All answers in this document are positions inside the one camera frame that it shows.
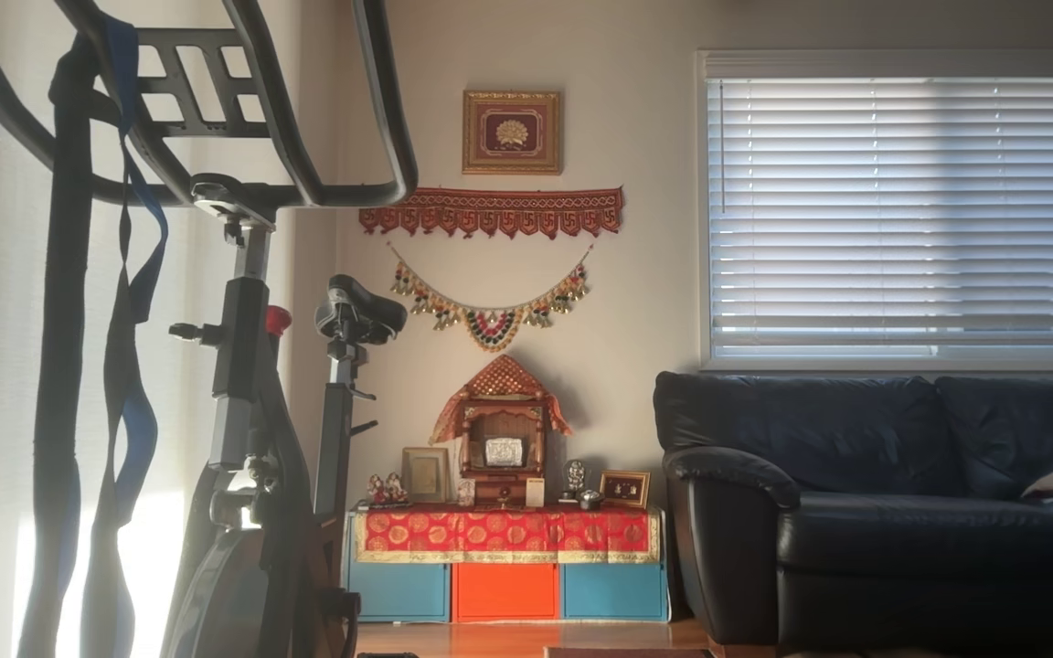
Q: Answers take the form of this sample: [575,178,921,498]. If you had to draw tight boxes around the small dark framed picture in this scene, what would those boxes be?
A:
[599,470,652,510]

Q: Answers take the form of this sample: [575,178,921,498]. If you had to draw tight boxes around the beaded garland wall hanging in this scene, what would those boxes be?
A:
[387,241,595,354]

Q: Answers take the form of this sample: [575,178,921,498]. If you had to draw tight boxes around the gold framed lotus picture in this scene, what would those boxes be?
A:
[463,89,563,175]

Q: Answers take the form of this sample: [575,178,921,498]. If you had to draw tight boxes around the orange storage cube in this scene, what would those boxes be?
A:
[452,561,560,623]

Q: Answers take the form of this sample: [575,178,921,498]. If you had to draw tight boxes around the blue storage cube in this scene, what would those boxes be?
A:
[561,561,670,623]
[346,559,452,623]

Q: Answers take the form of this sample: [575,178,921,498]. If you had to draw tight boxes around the gold photo frame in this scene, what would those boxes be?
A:
[401,446,452,504]

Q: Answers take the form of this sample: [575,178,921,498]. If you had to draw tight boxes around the pair of painted figurines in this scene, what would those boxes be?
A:
[367,472,410,509]

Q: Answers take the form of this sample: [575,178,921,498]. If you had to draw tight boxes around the black leather sofa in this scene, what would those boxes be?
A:
[653,370,1053,652]

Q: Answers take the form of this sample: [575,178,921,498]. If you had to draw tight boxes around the silver idol statue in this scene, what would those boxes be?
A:
[559,459,590,504]

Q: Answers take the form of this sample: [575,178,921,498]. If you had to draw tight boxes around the red embroidered wall hanging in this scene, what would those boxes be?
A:
[359,186,624,240]

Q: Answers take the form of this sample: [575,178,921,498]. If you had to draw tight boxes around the white window blinds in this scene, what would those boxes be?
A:
[698,50,1053,371]

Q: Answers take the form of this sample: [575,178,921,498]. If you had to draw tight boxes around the black hanging strap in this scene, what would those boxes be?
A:
[19,37,98,658]

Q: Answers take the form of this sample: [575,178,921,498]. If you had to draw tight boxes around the blue hanging strap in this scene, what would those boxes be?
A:
[79,14,171,658]

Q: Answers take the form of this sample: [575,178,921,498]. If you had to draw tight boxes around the wooden home shrine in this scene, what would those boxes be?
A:
[429,355,573,508]

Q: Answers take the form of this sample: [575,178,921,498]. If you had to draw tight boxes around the red gold patterned cloth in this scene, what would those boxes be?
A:
[351,505,665,565]

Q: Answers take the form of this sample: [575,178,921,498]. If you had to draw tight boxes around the black exercise bike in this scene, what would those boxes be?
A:
[0,0,420,658]

